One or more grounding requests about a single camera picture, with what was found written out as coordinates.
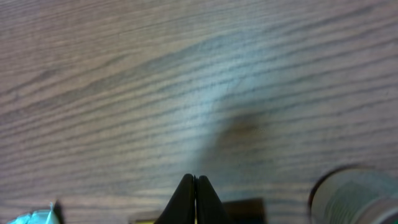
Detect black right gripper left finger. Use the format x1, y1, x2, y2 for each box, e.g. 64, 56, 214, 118
154, 174, 196, 224

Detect yellow highlighter black cap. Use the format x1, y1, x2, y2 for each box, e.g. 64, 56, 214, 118
127, 198, 269, 224

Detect teal tissue packet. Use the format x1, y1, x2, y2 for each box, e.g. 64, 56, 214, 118
6, 202, 63, 224

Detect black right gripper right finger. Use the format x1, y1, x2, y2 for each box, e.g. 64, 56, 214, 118
195, 175, 233, 224

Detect green lid jar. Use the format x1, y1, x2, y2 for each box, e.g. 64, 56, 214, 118
308, 166, 397, 224

